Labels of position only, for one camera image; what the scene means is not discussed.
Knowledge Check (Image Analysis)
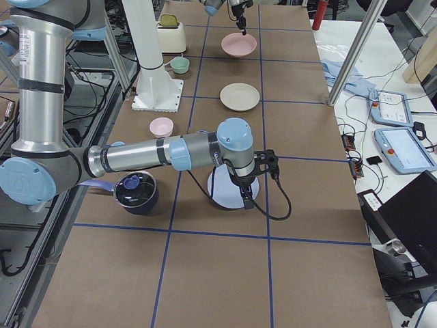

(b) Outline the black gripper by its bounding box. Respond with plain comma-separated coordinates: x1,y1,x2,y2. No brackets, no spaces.
229,149,280,210
227,0,253,36

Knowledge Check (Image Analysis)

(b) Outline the pink plate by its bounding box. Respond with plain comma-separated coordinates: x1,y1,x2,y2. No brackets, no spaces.
221,33,257,57

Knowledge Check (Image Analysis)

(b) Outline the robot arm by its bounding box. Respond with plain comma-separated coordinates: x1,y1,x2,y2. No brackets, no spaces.
200,0,253,36
1,1,279,208

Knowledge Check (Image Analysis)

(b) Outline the light blue plate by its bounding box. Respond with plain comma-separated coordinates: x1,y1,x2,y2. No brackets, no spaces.
207,164,244,209

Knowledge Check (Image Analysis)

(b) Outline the cream toaster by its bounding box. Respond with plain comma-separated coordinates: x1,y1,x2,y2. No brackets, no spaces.
156,21,187,53

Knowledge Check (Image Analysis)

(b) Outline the cream plate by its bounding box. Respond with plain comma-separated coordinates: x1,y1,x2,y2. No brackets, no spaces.
219,83,260,111

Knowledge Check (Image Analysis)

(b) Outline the green bowl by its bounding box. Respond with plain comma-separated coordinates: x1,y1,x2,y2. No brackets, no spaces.
170,57,190,74

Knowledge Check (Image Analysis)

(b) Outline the toast slice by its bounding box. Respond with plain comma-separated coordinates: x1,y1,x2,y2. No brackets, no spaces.
159,14,179,28

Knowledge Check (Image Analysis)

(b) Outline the red bottle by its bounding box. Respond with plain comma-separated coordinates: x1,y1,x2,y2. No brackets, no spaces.
312,0,328,31

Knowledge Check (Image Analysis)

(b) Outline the clear plastic bag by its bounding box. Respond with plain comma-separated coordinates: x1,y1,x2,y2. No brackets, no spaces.
315,40,350,62

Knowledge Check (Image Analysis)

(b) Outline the light blue cloth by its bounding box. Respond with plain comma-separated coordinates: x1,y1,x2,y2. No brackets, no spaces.
320,57,380,98

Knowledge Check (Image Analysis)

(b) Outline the pink bowl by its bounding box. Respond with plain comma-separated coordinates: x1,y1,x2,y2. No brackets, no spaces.
149,117,174,138

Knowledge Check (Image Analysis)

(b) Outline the dark blue pot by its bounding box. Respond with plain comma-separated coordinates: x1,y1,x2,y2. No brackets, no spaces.
81,171,159,215

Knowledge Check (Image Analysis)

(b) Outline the glass pot lid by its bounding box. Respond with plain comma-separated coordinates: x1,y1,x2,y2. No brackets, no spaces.
113,171,159,211

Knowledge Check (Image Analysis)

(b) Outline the small circuit board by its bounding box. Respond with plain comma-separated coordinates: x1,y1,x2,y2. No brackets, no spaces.
341,134,356,151

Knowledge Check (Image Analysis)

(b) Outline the upper teach pendant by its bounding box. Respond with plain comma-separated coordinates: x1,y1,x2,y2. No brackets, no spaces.
368,90,413,128

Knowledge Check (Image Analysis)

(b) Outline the teach pendant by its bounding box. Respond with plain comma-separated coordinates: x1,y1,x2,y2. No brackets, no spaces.
373,127,436,175
368,90,413,128

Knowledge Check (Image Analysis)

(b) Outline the black laptop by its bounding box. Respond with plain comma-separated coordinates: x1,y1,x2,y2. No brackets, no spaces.
358,171,436,271

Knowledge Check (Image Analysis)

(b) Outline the lower teach pendant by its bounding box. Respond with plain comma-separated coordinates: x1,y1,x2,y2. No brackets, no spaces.
373,127,436,175

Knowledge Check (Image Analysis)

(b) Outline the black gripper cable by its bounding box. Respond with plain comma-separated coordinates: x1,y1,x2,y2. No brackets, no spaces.
207,167,293,222

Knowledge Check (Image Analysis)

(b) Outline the white toaster cable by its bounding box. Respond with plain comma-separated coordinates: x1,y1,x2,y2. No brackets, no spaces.
164,51,186,69

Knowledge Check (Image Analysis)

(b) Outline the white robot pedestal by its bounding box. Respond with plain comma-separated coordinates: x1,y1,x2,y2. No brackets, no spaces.
122,0,184,113

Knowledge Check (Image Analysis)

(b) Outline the aluminium frame post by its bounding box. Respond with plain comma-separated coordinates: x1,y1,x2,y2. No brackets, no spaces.
326,0,387,107

